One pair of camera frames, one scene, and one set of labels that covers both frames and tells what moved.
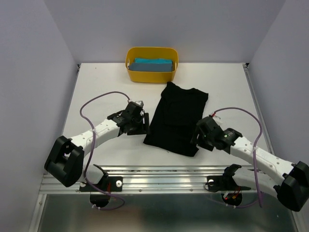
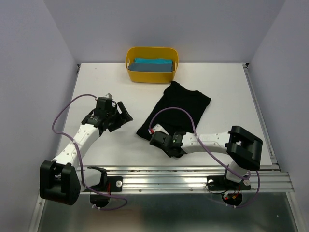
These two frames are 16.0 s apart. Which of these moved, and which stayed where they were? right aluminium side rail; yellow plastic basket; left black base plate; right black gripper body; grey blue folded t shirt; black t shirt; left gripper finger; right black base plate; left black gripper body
Moved: right black gripper body; left gripper finger; left black gripper body
Stayed: right black base plate; right aluminium side rail; grey blue folded t shirt; black t shirt; yellow plastic basket; left black base plate
